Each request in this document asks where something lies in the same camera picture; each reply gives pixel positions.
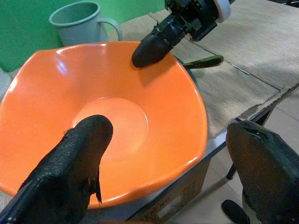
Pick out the grey-green plastic mug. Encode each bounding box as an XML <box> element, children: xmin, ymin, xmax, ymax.
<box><xmin>49</xmin><ymin>1</ymin><xmax>123</xmax><ymax>48</ymax></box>

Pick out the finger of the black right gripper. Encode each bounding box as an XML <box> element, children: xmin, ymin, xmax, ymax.
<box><xmin>131</xmin><ymin>14</ymin><xmax>188</xmax><ymax>69</ymax></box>

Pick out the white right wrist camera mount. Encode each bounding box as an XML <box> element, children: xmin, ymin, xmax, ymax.
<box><xmin>213</xmin><ymin>0</ymin><xmax>232</xmax><ymax>23</ymax></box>

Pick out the beige woven placemat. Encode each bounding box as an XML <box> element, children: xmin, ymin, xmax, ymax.
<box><xmin>107</xmin><ymin>13</ymin><xmax>282</xmax><ymax>140</ymax></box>
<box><xmin>190</xmin><ymin>0</ymin><xmax>299</xmax><ymax>91</ymax></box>

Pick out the orange plastic bowl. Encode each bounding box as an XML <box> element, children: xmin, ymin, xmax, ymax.
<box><xmin>0</xmin><ymin>41</ymin><xmax>209</xmax><ymax>210</ymax></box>

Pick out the black rounded object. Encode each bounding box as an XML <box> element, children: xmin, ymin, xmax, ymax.
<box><xmin>221</xmin><ymin>199</ymin><xmax>251</xmax><ymax>224</ymax></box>

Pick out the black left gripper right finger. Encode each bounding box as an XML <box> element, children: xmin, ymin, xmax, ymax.
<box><xmin>226</xmin><ymin>119</ymin><xmax>299</xmax><ymax>224</ymax></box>

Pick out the dark green utensil handle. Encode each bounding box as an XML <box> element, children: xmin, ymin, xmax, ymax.
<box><xmin>183</xmin><ymin>55</ymin><xmax>224</xmax><ymax>70</ymax></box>

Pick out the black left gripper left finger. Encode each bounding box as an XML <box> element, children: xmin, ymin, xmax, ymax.
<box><xmin>0</xmin><ymin>114</ymin><xmax>114</xmax><ymax>224</ymax></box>

